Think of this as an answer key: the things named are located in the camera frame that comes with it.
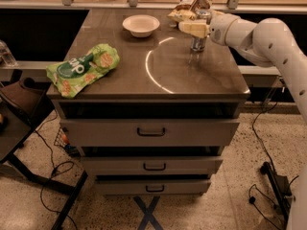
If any top drawer black handle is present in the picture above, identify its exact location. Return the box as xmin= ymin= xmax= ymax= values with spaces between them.
xmin=136 ymin=127 xmax=166 ymax=137

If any white bowl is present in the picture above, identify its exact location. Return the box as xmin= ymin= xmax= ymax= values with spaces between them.
xmin=123 ymin=14 xmax=160 ymax=38

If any dark side table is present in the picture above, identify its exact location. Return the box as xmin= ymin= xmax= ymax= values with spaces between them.
xmin=0 ymin=79 xmax=87 ymax=230

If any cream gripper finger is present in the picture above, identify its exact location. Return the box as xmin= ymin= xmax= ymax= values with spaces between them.
xmin=167 ymin=9 xmax=224 ymax=23
xmin=178 ymin=19 xmax=209 ymax=38

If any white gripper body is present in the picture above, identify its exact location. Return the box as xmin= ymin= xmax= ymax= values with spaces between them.
xmin=210 ymin=13 xmax=243 ymax=46

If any yellow brown chip bag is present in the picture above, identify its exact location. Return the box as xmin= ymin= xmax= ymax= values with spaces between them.
xmin=174 ymin=0 xmax=211 ymax=11

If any blue tape cross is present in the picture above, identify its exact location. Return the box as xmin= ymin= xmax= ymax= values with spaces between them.
xmin=133 ymin=196 xmax=163 ymax=230

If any green rice chip bag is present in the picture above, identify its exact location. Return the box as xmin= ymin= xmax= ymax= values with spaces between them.
xmin=46 ymin=44 xmax=120 ymax=99

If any drawer black handle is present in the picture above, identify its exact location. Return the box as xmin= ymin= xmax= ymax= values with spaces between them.
xmin=145 ymin=185 xmax=165 ymax=193
xmin=136 ymin=127 xmax=166 ymax=137
xmin=143 ymin=163 xmax=166 ymax=172

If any grey drawer cabinet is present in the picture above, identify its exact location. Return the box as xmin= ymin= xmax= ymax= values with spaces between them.
xmin=48 ymin=9 xmax=249 ymax=195

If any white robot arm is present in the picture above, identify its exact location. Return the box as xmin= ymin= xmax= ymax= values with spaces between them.
xmin=169 ymin=10 xmax=307 ymax=230

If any black stand with cables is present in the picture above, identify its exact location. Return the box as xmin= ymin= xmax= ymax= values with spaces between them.
xmin=248 ymin=103 xmax=298 ymax=230

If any bottom drawer black handle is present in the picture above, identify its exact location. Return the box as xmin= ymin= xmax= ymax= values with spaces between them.
xmin=145 ymin=185 xmax=165 ymax=193

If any black floor cable left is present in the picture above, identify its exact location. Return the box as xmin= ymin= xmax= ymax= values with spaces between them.
xmin=33 ymin=110 xmax=80 ymax=230

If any clear plastic water bottle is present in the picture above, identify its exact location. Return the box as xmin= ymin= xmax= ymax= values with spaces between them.
xmin=0 ymin=40 xmax=17 ymax=67

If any silver redbull can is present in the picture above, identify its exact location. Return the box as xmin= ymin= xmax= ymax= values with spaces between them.
xmin=191 ymin=10 xmax=212 ymax=52

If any middle drawer black handle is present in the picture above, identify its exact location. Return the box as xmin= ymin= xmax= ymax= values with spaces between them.
xmin=143 ymin=163 xmax=166 ymax=172

